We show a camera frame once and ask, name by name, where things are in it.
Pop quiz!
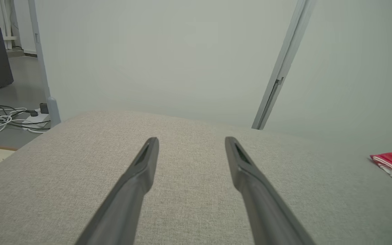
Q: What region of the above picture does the white floor cable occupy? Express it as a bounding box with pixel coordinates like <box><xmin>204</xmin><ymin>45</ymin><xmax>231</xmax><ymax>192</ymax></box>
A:
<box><xmin>0</xmin><ymin>108</ymin><xmax>30</xmax><ymax>134</ymax></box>

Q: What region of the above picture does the white power strip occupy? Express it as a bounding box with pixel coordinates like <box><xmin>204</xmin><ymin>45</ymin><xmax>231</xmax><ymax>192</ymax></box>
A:
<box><xmin>22</xmin><ymin>108</ymin><xmax>51</xmax><ymax>132</ymax></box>

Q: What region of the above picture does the white furniture frame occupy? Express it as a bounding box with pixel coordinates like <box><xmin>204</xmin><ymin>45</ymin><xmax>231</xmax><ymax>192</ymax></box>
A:
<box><xmin>0</xmin><ymin>0</ymin><xmax>18</xmax><ymax>50</ymax></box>

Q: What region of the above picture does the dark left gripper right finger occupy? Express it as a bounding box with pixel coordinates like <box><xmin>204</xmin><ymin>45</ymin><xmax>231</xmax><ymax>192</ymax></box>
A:
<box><xmin>225</xmin><ymin>136</ymin><xmax>315</xmax><ymax>245</ymax></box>

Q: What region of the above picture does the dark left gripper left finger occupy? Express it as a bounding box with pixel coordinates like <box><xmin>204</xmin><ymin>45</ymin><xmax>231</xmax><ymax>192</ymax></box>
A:
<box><xmin>75</xmin><ymin>137</ymin><xmax>160</xmax><ymax>245</ymax></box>

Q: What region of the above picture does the grey fabric sofa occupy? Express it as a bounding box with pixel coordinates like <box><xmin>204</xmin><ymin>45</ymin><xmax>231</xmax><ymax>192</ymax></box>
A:
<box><xmin>0</xmin><ymin>111</ymin><xmax>392</xmax><ymax>245</ymax></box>

